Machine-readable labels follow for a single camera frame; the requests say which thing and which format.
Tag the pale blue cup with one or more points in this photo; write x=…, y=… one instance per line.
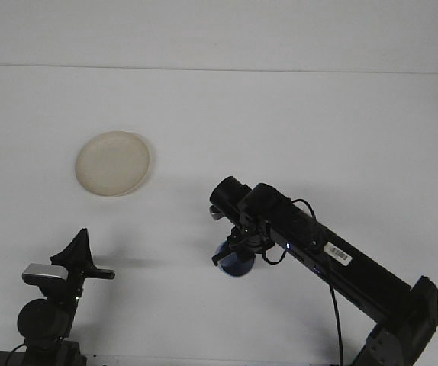
x=238, y=267

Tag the pale round plate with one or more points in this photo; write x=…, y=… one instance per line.
x=112, y=164

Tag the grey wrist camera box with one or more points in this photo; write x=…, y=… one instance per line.
x=45, y=272
x=215, y=214

